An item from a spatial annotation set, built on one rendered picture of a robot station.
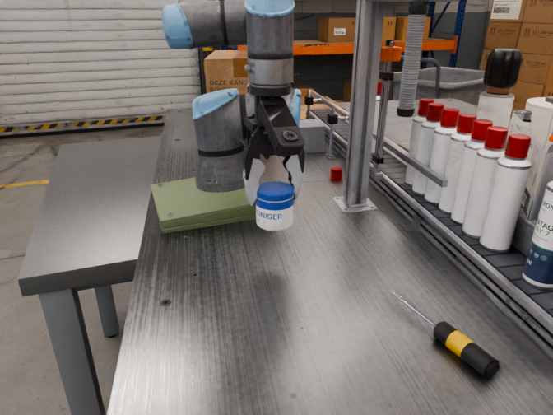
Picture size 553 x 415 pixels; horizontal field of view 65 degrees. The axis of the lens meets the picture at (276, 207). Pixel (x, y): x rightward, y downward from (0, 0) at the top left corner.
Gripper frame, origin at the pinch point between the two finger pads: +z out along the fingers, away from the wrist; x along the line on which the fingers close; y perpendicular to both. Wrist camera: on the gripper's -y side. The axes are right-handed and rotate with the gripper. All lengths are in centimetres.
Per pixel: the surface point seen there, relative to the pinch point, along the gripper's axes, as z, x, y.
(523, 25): -16, -327, 258
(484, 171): -5.4, -34.7, -12.8
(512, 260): 7.8, -35.5, -21.9
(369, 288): 12.7, -12.3, -14.9
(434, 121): -9.3, -39.1, 7.7
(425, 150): -3.0, -37.8, 7.6
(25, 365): 96, 73, 86
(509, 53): -21, -69, 20
